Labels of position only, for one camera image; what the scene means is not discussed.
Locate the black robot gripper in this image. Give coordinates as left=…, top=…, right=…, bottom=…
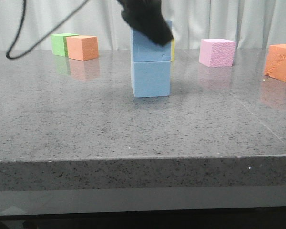
left=118, top=0, right=174, bottom=46

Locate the light blue foam cube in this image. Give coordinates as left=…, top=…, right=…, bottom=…
left=131, top=61, right=171, bottom=98
left=131, top=29, right=172, bottom=62

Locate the yellow foam cube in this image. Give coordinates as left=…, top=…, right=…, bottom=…
left=171, top=39, right=175, bottom=61

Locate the pink foam cube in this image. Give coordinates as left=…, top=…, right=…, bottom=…
left=199, top=39, right=236, bottom=67

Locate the green foam cube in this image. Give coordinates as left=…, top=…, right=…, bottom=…
left=51, top=33, right=78, bottom=57

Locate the grey-white curtain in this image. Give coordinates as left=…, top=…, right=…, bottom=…
left=0, top=0, right=286, bottom=51

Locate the damaged orange foam cube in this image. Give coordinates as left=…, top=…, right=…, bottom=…
left=264, top=44, right=286, bottom=82

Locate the black cable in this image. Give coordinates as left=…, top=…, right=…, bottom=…
left=5, top=0, right=89, bottom=60

